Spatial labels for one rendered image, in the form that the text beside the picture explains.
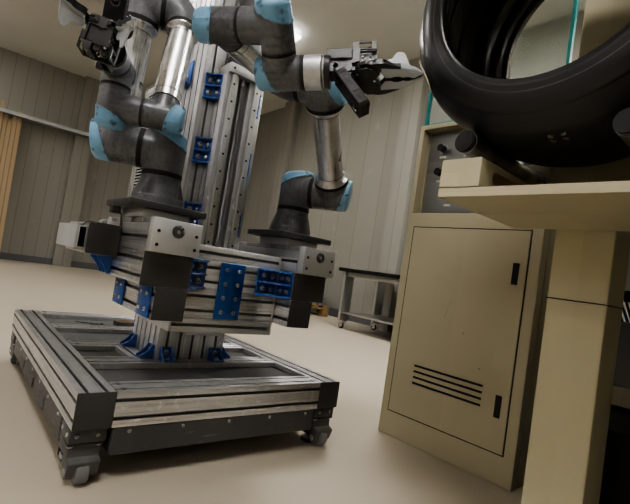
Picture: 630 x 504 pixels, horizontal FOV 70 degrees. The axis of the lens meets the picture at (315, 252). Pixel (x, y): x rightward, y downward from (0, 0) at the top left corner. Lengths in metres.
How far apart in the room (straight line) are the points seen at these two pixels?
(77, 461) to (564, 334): 1.19
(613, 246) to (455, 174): 0.43
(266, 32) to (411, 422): 1.44
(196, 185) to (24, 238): 8.31
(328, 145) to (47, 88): 8.94
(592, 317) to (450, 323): 0.67
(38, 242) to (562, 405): 9.34
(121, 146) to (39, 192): 8.47
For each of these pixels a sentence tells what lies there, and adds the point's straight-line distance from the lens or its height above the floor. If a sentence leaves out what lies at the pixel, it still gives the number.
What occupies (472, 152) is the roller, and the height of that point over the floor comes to 0.88.
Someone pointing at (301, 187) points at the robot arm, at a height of 0.88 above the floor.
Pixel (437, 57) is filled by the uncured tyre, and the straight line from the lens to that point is 1.05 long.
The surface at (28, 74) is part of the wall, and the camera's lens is 10.17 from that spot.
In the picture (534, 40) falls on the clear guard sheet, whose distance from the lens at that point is 1.96.
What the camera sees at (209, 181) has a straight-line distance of 1.57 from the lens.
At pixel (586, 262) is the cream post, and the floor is 0.71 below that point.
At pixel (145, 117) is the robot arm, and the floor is 0.92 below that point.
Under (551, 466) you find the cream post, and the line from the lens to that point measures 1.28.
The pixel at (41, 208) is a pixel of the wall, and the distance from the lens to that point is 9.86.
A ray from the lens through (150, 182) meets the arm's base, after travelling 1.39.
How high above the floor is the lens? 0.59
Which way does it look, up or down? 3 degrees up
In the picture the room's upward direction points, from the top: 9 degrees clockwise
